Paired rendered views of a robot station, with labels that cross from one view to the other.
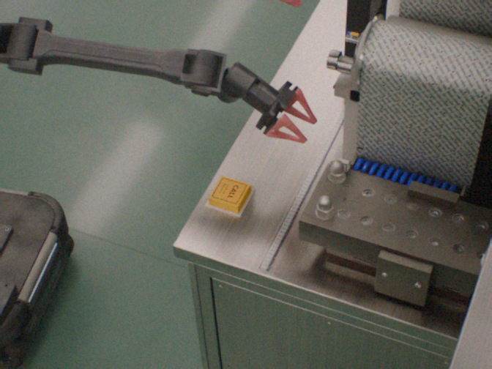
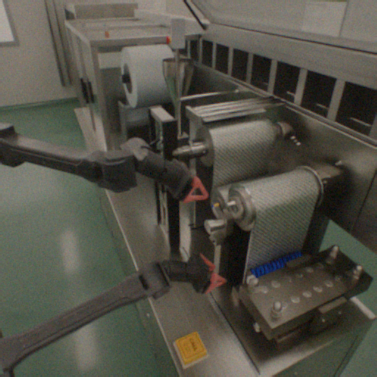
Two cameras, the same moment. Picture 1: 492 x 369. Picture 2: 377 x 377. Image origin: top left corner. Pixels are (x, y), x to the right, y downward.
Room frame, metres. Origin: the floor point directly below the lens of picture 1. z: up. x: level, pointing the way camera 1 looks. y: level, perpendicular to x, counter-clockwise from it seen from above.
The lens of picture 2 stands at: (0.99, 0.39, 1.79)
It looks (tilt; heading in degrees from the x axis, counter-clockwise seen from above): 34 degrees down; 309
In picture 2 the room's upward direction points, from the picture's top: straight up
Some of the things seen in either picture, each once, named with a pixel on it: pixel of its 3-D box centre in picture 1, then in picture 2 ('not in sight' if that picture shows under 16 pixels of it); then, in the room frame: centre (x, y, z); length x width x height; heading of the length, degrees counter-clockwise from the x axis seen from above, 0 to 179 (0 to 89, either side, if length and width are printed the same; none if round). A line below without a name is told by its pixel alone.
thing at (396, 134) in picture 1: (416, 141); (278, 241); (1.20, -0.33, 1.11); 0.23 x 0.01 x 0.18; 64
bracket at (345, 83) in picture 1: (349, 110); (218, 250); (1.36, -0.22, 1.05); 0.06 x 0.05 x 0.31; 64
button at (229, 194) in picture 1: (230, 194); (191, 347); (1.27, 0.04, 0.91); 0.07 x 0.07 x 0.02; 64
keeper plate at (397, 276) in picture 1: (402, 279); (328, 315); (0.99, -0.28, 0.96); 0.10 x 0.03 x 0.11; 64
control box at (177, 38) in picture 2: not in sight; (174, 32); (1.80, -0.51, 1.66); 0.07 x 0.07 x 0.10; 49
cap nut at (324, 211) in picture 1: (324, 205); (277, 307); (1.11, -0.15, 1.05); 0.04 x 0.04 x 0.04
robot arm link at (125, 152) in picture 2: not in sight; (129, 161); (1.48, 0.01, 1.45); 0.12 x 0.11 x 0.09; 65
